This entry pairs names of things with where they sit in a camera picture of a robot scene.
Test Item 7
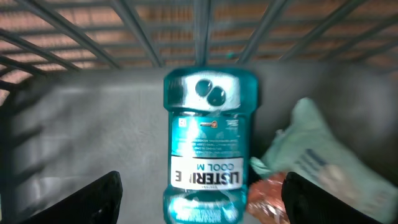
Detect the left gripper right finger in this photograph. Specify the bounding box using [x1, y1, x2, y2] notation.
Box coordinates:
[281, 172, 380, 224]

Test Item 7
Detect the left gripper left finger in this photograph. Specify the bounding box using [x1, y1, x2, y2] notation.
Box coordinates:
[21, 170, 123, 224]

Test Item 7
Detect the orange chocolate bar wrapper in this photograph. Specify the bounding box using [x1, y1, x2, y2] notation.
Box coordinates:
[246, 172, 290, 224]

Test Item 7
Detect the pale green snack packet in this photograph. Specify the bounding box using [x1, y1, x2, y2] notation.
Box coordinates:
[250, 98, 397, 223]

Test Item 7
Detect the blue Listerine mouthwash bottle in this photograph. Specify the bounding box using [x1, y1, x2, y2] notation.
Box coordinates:
[163, 67, 258, 223]

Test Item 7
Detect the grey plastic mesh basket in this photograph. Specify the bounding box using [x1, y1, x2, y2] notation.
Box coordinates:
[1, 1, 397, 223]

